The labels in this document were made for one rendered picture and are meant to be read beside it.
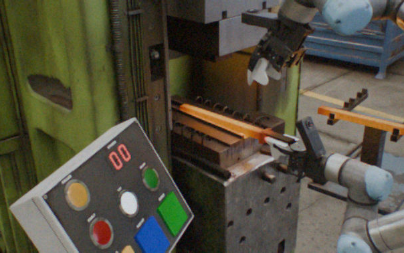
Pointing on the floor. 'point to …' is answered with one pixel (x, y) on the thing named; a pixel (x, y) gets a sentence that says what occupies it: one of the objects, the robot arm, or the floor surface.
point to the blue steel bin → (361, 43)
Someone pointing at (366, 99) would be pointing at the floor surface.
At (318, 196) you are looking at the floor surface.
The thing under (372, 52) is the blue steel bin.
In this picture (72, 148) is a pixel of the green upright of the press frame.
